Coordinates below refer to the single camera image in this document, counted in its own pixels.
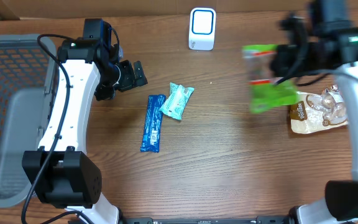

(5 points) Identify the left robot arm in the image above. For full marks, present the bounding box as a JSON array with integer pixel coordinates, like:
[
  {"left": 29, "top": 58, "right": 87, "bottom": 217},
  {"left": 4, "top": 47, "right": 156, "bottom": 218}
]
[{"left": 22, "top": 19, "right": 147, "bottom": 223}]

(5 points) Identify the beige snack bag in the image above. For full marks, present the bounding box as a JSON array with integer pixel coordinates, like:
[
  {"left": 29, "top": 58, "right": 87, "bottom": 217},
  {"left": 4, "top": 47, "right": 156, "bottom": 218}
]
[{"left": 290, "top": 85, "right": 348, "bottom": 134}]

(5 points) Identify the blue cookie packet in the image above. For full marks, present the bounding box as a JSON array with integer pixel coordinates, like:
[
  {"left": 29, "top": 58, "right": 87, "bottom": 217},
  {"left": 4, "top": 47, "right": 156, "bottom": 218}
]
[{"left": 140, "top": 95, "right": 166, "bottom": 153}]

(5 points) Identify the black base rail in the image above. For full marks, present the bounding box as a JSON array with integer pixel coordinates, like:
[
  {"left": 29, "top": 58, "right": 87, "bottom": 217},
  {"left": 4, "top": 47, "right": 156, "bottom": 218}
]
[{"left": 118, "top": 215, "right": 297, "bottom": 224}]

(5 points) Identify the light teal snack packet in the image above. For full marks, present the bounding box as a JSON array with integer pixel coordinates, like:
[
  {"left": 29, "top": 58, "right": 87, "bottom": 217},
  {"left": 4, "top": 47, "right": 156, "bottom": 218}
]
[{"left": 160, "top": 83, "right": 195, "bottom": 120}]

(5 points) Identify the grey plastic laundry basket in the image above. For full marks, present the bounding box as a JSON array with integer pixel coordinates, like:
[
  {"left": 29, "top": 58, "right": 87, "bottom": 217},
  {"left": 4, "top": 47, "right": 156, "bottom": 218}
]
[{"left": 0, "top": 34, "right": 58, "bottom": 208}]

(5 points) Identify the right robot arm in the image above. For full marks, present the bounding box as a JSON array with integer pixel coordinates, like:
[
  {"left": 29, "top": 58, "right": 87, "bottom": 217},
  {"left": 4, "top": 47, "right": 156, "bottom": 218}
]
[{"left": 270, "top": 0, "right": 358, "bottom": 223}]

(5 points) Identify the white barcode scanner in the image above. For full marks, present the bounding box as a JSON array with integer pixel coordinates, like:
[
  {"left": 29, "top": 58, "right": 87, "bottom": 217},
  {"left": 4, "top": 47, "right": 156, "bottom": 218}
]
[{"left": 188, "top": 7, "right": 216, "bottom": 51}]

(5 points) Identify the green gummy candy bag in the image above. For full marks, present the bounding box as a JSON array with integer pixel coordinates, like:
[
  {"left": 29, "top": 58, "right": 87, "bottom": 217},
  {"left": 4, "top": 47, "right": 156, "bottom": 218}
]
[{"left": 242, "top": 44, "right": 298, "bottom": 114}]

